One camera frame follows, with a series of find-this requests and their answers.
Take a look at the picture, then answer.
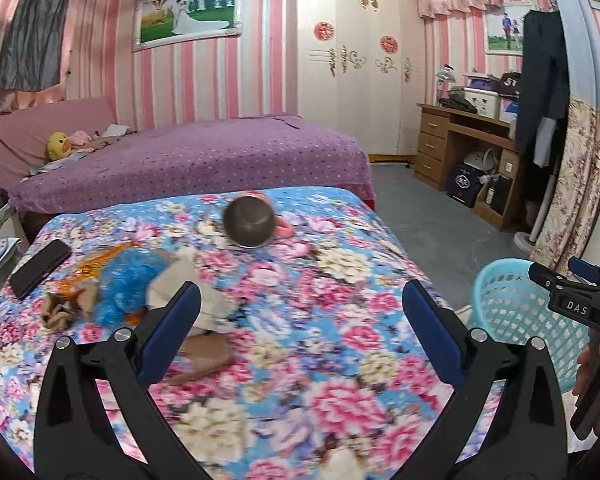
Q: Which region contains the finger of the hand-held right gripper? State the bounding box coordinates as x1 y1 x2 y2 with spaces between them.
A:
528 261 571 291
568 257 600 286

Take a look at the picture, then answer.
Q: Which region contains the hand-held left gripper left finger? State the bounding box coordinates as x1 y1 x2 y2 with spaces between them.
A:
35 282 206 480

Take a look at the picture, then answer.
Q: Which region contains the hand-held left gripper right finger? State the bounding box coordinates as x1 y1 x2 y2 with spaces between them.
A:
402 280 568 480

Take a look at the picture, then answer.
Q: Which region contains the brown paper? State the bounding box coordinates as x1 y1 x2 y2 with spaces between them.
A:
167 332 237 387
41 292 78 331

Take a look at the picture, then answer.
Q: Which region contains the light blue plastic basket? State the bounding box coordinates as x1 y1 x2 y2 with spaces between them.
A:
467 258 593 411

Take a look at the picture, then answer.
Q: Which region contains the blue plastic bag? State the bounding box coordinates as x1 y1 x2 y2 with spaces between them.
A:
92 249 163 326

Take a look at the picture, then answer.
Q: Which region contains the orange wrapper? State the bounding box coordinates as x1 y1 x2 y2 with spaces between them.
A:
55 242 146 296

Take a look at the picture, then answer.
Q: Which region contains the person's right hand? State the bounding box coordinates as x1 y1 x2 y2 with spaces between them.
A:
574 344 596 397

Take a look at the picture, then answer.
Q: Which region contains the white standing fan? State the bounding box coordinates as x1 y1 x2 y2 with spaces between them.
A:
512 175 556 261

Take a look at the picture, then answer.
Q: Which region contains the floral curtain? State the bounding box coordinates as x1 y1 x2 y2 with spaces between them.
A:
537 95 600 276

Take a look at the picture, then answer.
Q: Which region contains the black flat case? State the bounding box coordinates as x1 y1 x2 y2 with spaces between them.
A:
485 175 513 213

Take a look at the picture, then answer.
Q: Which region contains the floral blanket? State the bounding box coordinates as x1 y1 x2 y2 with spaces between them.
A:
0 187 511 480

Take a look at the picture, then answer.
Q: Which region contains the black printed box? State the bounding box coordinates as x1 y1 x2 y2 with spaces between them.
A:
447 162 481 207

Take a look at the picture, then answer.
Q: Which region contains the pink mug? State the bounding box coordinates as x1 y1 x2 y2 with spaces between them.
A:
222 190 296 250

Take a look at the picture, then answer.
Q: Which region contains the white rounded appliance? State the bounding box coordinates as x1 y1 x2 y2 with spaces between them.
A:
462 149 498 175

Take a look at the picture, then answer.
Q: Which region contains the black phone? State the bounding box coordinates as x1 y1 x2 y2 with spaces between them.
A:
9 239 72 300

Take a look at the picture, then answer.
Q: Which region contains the purple covered bed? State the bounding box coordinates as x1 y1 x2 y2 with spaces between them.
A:
10 112 376 216

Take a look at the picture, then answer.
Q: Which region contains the wooden desk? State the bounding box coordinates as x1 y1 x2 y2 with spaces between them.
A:
415 102 526 232

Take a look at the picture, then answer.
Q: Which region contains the white storage box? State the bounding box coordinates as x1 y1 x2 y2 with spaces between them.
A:
462 87 503 118

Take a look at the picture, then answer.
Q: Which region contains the dark hanging coat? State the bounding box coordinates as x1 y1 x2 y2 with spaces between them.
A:
515 9 571 168

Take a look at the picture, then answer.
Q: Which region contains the black cap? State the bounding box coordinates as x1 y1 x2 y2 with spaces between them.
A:
500 72 523 98

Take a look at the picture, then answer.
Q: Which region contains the dark green cloth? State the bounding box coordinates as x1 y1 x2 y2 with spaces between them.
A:
440 92 478 113

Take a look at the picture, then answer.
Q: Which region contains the purple box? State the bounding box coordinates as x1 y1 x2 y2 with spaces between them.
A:
467 74 503 91

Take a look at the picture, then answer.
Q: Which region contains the beige cloth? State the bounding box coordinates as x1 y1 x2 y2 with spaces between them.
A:
92 124 137 150

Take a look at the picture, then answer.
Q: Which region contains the yellow duck plush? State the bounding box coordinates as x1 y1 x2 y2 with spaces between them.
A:
47 131 73 161

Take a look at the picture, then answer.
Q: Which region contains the table lamp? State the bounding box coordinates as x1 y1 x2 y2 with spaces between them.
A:
436 64 456 106

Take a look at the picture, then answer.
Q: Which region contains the pink covered headboard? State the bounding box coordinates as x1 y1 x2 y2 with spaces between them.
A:
0 97 118 193

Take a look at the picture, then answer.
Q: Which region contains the small framed photo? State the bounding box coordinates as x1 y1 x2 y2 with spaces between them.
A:
484 2 533 56

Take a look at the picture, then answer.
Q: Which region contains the white wardrobe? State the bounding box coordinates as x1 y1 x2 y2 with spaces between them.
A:
296 0 426 157

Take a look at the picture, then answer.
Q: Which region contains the framed wedding picture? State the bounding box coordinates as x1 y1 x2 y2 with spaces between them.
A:
132 0 243 52

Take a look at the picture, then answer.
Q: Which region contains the grey curtain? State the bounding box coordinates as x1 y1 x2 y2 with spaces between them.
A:
0 0 76 92

